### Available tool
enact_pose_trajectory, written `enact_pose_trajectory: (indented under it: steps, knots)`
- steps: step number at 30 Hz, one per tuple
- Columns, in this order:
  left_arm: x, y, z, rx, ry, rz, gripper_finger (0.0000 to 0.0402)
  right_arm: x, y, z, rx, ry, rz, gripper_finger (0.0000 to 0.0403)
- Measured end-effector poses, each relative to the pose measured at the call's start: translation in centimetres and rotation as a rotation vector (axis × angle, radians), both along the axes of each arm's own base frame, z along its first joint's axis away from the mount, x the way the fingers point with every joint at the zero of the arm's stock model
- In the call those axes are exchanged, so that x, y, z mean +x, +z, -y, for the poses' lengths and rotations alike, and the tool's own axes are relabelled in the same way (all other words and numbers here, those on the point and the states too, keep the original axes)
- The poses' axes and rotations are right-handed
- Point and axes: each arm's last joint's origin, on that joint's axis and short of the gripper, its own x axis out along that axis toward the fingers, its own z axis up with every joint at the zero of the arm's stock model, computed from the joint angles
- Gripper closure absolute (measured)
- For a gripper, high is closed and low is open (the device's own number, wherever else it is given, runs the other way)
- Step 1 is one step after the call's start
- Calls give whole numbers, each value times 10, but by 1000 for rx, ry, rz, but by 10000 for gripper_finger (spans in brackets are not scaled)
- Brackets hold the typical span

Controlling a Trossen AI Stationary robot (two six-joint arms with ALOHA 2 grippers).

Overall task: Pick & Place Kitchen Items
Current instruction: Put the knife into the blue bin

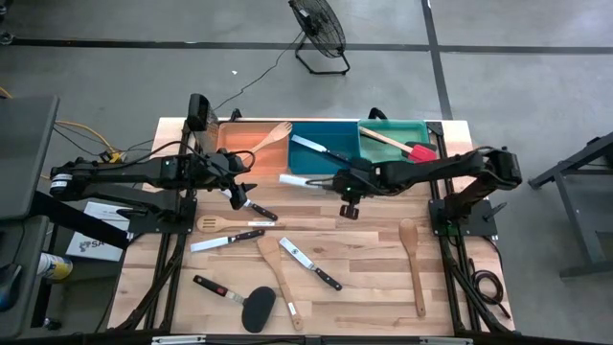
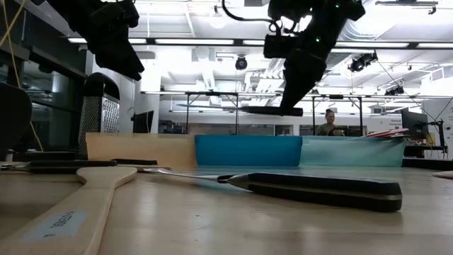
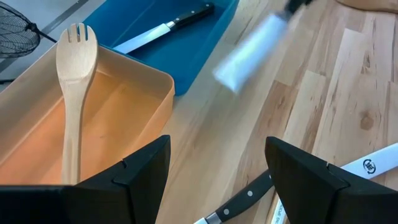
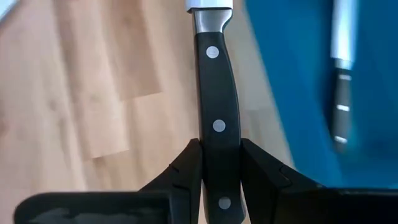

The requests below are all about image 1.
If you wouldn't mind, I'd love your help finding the white and yellow can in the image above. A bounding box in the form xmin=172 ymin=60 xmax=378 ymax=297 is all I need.
xmin=36 ymin=252 xmax=75 ymax=283

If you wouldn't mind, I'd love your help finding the dark gray desk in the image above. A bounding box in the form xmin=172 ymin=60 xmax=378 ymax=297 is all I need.
xmin=0 ymin=94 xmax=61 ymax=339

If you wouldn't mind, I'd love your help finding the coiled black cable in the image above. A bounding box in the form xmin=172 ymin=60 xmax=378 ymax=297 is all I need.
xmin=466 ymin=256 xmax=512 ymax=320

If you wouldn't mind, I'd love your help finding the orange plastic bin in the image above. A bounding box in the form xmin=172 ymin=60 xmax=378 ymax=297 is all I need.
xmin=216 ymin=121 xmax=292 ymax=176

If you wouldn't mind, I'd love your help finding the teal plastic bin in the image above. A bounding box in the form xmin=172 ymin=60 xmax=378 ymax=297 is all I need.
xmin=357 ymin=119 xmax=431 ymax=167

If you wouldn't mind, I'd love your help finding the red silicone spatula wooden handle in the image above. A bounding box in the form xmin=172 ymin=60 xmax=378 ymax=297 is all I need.
xmin=358 ymin=126 xmax=439 ymax=164

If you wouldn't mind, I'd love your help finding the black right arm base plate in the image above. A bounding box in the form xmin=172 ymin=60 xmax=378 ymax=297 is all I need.
xmin=428 ymin=198 xmax=499 ymax=239

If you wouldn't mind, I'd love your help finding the black floor fan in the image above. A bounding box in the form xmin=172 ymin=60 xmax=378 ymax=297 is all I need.
xmin=287 ymin=0 xmax=352 ymax=77

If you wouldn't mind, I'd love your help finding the wooden spork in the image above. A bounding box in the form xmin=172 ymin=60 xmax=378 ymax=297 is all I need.
xmin=244 ymin=121 xmax=294 ymax=157

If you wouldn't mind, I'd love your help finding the black fan power cable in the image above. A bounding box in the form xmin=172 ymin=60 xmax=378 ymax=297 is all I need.
xmin=213 ymin=31 xmax=306 ymax=112

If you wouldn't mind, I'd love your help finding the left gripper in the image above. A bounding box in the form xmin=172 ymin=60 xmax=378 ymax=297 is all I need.
xmin=191 ymin=148 xmax=259 ymax=211

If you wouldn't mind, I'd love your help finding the black aluminium rig frame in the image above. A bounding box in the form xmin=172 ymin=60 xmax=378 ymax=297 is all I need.
xmin=93 ymin=107 xmax=516 ymax=345

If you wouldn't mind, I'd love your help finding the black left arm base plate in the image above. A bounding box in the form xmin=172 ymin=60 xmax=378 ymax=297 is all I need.
xmin=117 ymin=196 xmax=198 ymax=236

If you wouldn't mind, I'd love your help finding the slotted wooden spoon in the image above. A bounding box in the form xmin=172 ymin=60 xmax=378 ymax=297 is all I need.
xmin=195 ymin=214 xmax=287 ymax=235

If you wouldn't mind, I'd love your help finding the black-handled steel knife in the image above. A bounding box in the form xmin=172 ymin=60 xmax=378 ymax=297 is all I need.
xmin=219 ymin=189 xmax=280 ymax=222
xmin=190 ymin=229 xmax=266 ymax=254
xmin=290 ymin=133 xmax=353 ymax=167
xmin=279 ymin=173 xmax=321 ymax=189
xmin=279 ymin=236 xmax=344 ymax=292

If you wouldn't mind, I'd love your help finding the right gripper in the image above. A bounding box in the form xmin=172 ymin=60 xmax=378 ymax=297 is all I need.
xmin=318 ymin=164 xmax=387 ymax=220

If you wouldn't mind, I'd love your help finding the white printed cardboard box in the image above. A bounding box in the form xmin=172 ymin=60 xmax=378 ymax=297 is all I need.
xmin=64 ymin=200 xmax=133 ymax=264

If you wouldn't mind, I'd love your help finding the blue plastic bin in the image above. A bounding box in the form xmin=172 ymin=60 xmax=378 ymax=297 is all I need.
xmin=287 ymin=121 xmax=363 ymax=175

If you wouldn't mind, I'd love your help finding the black metal table stand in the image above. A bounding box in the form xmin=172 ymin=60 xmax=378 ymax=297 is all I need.
xmin=528 ymin=129 xmax=613 ymax=280

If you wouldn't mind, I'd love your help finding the yellow extension cord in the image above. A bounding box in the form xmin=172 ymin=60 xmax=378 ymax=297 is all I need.
xmin=40 ymin=119 xmax=125 ymax=181

